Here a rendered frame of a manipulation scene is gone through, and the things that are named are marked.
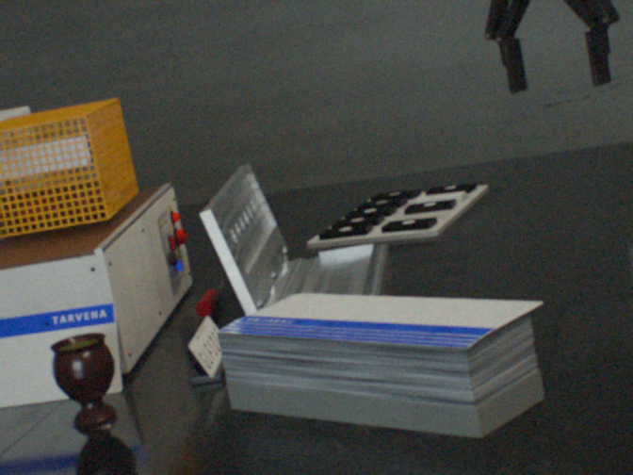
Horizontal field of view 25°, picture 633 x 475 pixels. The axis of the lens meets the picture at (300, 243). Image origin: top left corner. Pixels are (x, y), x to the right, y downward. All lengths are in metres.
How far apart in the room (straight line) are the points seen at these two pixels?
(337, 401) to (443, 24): 2.93
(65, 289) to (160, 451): 0.42
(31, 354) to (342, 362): 0.58
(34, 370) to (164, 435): 0.34
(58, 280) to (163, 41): 2.74
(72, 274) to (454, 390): 0.70
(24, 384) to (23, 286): 0.14
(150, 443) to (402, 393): 0.34
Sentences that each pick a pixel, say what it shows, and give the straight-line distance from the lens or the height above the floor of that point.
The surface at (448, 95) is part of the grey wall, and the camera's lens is 4.58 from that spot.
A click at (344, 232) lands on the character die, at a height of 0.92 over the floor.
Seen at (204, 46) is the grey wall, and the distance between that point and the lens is 4.74.
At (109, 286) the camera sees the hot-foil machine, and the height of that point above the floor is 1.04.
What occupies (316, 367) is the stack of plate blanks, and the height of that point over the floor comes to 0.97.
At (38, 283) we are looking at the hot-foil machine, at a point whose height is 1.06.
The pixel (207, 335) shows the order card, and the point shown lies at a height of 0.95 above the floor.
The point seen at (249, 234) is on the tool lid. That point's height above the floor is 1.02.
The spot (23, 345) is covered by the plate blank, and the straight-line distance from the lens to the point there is 2.12.
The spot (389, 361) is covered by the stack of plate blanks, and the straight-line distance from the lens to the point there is 1.66.
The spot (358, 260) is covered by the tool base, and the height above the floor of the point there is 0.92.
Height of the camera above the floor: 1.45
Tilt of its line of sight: 11 degrees down
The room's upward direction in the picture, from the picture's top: 11 degrees counter-clockwise
